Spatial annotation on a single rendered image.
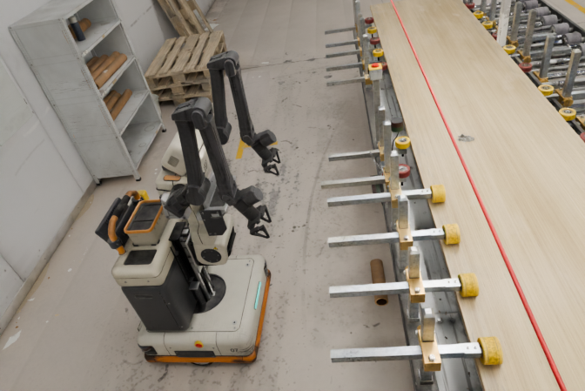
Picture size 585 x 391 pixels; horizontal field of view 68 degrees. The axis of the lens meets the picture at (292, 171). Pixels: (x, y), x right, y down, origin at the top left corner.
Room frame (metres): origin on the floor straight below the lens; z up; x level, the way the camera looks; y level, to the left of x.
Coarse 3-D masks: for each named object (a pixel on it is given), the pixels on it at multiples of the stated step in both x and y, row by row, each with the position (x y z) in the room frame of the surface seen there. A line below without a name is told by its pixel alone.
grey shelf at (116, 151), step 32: (64, 0) 4.01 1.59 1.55; (96, 0) 4.31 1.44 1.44; (32, 32) 3.45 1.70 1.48; (64, 32) 3.41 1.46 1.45; (96, 32) 3.96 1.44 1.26; (32, 64) 3.47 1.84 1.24; (64, 64) 3.43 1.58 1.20; (128, 64) 4.07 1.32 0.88; (64, 96) 3.45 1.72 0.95; (96, 96) 3.41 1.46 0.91; (96, 128) 3.43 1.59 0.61; (128, 128) 4.25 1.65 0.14; (96, 160) 3.46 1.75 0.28; (128, 160) 3.41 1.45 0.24
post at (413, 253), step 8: (408, 248) 1.00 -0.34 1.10; (416, 248) 0.99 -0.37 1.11; (408, 256) 1.00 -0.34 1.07; (416, 256) 0.97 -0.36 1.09; (408, 264) 1.00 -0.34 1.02; (416, 264) 0.97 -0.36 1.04; (408, 272) 1.00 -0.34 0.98; (416, 272) 0.97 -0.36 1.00; (408, 296) 1.00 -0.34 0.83; (408, 304) 1.00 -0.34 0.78; (416, 304) 0.97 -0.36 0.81; (408, 312) 1.00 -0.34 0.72; (416, 312) 0.97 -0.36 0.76
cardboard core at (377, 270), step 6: (372, 264) 1.81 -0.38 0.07; (378, 264) 1.79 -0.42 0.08; (372, 270) 1.77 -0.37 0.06; (378, 270) 1.75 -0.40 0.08; (372, 276) 1.73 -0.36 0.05; (378, 276) 1.70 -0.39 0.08; (384, 276) 1.71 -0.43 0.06; (378, 282) 1.66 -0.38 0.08; (384, 282) 1.66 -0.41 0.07; (378, 300) 1.57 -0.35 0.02; (384, 300) 1.57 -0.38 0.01
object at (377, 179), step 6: (336, 180) 1.75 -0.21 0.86; (342, 180) 1.74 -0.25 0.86; (348, 180) 1.73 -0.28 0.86; (354, 180) 1.72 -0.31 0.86; (360, 180) 1.71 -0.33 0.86; (366, 180) 1.70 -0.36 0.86; (372, 180) 1.69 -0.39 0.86; (378, 180) 1.69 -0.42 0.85; (384, 180) 1.68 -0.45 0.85; (402, 180) 1.66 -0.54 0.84; (324, 186) 1.73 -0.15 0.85; (330, 186) 1.73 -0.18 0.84; (336, 186) 1.72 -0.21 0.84; (342, 186) 1.72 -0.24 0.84; (348, 186) 1.71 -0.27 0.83
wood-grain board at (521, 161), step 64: (448, 0) 3.95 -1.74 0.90; (448, 64) 2.69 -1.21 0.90; (512, 64) 2.50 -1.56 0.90; (512, 128) 1.83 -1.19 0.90; (448, 192) 1.44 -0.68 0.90; (512, 192) 1.36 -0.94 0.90; (576, 192) 1.28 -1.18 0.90; (448, 256) 1.09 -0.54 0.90; (512, 256) 1.03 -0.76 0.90; (576, 256) 0.97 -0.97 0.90; (512, 320) 0.78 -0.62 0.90; (576, 320) 0.73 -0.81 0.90; (512, 384) 0.58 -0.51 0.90; (576, 384) 0.55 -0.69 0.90
